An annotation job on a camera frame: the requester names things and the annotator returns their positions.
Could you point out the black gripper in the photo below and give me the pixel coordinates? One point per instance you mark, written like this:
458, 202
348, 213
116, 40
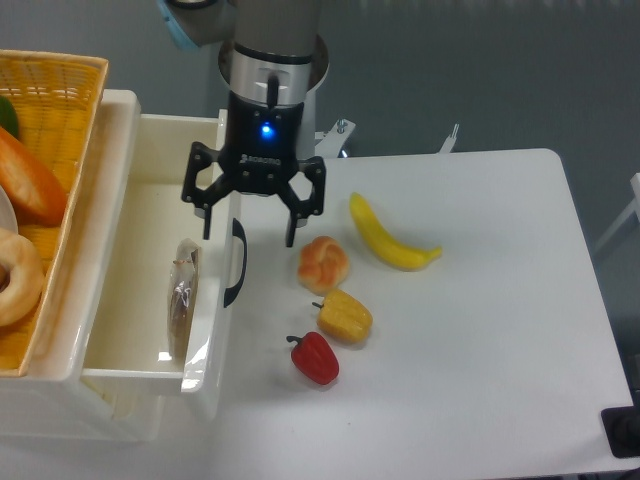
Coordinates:
258, 157

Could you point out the toast slice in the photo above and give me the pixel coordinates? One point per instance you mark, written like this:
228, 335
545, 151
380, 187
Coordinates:
182, 295

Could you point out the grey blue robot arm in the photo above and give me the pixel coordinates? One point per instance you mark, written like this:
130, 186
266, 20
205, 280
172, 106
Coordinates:
284, 31

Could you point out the round knotted bread roll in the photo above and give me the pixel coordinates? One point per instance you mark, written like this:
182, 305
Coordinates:
323, 265

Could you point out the yellow bell pepper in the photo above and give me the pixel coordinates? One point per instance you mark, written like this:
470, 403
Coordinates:
343, 317

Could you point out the yellow banana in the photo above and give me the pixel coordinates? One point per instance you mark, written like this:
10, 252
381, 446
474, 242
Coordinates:
382, 244

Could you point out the white plastic drawer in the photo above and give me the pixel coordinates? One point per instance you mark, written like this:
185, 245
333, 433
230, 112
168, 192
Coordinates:
128, 345

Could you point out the red bell pepper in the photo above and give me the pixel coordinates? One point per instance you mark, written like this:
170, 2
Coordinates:
313, 357

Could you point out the yellow wicker basket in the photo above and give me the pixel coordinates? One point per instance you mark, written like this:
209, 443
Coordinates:
56, 96

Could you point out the orange baguette loaf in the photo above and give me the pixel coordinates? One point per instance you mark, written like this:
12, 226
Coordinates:
30, 185

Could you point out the white drawer cabinet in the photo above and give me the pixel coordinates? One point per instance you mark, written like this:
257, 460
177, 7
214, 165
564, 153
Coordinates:
53, 399

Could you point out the beige bagel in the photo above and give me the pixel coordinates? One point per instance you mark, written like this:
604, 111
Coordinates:
23, 264

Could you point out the white plate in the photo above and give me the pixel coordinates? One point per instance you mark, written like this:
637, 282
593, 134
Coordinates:
8, 219

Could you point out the green vegetable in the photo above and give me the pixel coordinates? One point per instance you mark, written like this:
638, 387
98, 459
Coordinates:
8, 118

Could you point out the black device at edge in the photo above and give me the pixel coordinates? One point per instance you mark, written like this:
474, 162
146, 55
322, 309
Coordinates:
622, 430

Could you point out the white table frame bracket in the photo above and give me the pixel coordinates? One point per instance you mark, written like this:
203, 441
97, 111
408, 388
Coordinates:
333, 143

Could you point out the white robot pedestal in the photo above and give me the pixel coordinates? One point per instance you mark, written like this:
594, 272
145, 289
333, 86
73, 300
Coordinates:
247, 77

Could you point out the black drawer handle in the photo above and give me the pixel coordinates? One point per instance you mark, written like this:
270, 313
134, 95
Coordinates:
239, 262

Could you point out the white chair frame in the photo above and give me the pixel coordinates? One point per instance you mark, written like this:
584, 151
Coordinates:
622, 225

